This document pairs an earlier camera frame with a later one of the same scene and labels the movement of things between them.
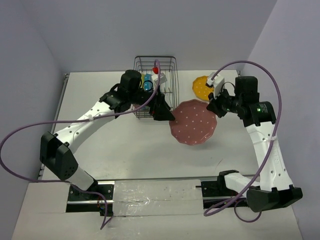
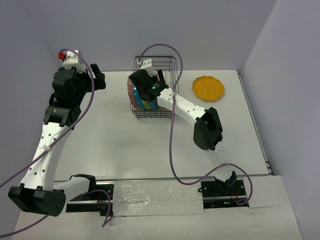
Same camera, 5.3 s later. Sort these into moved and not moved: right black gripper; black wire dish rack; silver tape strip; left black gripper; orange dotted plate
Moved: left black gripper; right black gripper
Not moved: orange dotted plate; black wire dish rack; silver tape strip
